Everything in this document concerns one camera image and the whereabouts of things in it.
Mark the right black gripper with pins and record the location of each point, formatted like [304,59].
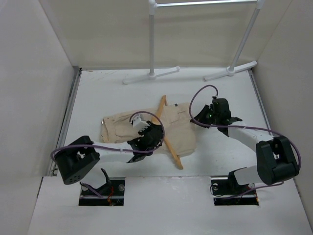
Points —
[200,117]

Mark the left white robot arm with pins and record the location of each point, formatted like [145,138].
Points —
[77,159]

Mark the wooden clothes hanger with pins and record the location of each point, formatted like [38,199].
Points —
[163,102]

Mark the white metal clothes rack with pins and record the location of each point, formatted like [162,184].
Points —
[230,71]

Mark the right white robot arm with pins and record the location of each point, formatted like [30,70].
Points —
[276,161]

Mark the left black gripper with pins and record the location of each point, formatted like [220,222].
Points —
[151,126]

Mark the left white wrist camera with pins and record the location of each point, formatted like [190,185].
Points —
[139,124]

